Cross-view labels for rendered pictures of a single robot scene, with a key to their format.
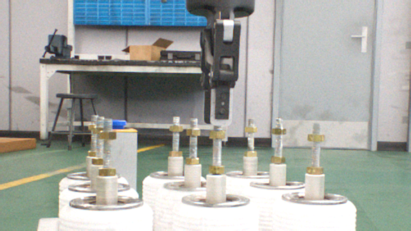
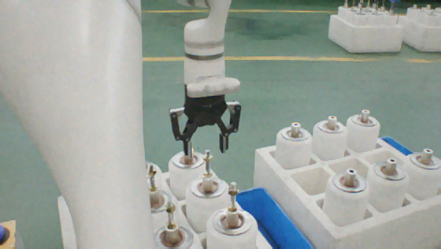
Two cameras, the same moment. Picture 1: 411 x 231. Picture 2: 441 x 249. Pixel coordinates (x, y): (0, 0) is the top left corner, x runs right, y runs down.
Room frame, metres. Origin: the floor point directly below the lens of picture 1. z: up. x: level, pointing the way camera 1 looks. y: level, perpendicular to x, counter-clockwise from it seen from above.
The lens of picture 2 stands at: (0.70, 0.68, 0.75)
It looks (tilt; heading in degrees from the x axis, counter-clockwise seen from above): 27 degrees down; 263
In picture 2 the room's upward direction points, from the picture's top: straight up
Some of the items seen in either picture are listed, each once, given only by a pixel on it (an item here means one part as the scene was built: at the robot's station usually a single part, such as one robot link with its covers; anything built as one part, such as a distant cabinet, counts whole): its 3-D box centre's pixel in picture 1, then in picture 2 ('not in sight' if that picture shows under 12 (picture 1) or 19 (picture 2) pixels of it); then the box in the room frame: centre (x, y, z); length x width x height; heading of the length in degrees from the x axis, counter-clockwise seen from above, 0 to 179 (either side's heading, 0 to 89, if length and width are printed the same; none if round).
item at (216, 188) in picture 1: (216, 189); (208, 182); (0.63, 0.01, 0.26); 0.02 x 0.02 x 0.03
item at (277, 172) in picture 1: (277, 176); not in sight; (0.77, -0.07, 0.26); 0.02 x 0.02 x 0.03
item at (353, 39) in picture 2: not in sight; (364, 32); (-0.73, -1.90, 0.09); 0.39 x 0.39 x 0.18; 1
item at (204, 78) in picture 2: not in sight; (207, 68); (0.63, 0.03, 0.52); 0.11 x 0.09 x 0.06; 99
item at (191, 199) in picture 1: (216, 201); (208, 187); (0.63, 0.01, 0.25); 0.08 x 0.08 x 0.01
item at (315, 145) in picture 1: (315, 155); not in sight; (0.66, -0.10, 0.30); 0.01 x 0.01 x 0.08; 32
